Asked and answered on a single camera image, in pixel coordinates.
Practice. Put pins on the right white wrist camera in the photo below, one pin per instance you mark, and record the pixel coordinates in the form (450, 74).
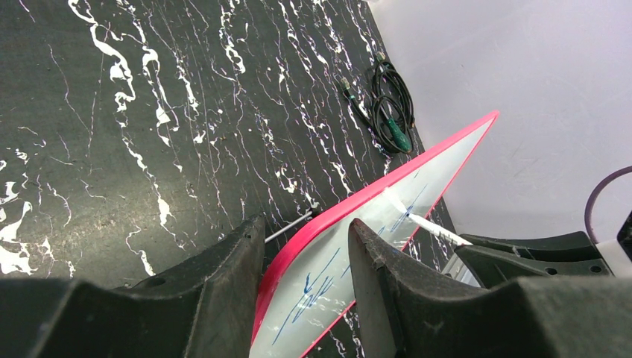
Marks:
(617, 252)

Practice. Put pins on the pink framed whiteboard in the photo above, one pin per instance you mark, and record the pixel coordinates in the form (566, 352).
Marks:
(308, 287)

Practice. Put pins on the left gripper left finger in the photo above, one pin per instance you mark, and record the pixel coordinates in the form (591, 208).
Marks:
(202, 307)

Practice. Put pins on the white blue whiteboard marker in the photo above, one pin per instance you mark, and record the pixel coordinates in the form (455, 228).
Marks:
(437, 230)

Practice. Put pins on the green handled screwdriver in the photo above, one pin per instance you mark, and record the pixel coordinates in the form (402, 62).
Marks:
(399, 138)

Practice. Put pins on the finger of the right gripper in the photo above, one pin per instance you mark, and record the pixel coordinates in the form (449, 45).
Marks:
(492, 268)
(570, 247)

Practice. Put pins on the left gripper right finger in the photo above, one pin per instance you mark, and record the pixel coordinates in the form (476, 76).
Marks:
(407, 309)

